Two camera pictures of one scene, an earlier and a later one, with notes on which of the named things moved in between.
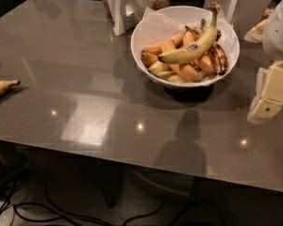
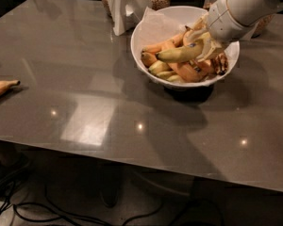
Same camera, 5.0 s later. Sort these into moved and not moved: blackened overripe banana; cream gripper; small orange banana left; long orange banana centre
Moved: cream gripper
Not moved: long orange banana centre; small orange banana left; blackened overripe banana
